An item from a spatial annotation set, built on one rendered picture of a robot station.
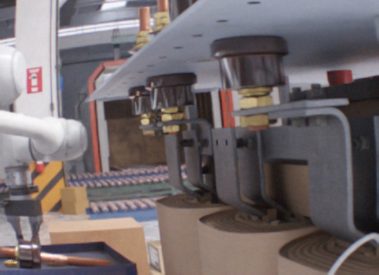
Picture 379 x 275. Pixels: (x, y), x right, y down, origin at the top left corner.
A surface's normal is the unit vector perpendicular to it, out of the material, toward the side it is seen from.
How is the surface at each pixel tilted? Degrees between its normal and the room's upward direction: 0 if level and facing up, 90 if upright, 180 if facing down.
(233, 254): 90
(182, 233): 90
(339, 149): 90
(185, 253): 90
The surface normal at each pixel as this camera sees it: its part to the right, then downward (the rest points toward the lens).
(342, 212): -0.97, 0.10
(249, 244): -0.65, 0.07
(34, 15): 0.22, 0.00
